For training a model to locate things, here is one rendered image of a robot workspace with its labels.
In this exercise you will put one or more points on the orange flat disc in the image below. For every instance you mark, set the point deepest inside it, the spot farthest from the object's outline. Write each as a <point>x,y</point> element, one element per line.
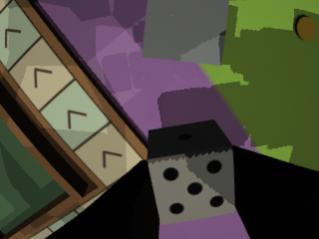
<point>305,28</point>

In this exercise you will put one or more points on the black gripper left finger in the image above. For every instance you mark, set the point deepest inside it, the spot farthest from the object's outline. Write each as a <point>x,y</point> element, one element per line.
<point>127,210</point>

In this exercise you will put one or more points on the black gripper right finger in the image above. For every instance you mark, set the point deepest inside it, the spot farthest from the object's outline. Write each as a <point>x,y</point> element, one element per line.
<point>275,199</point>

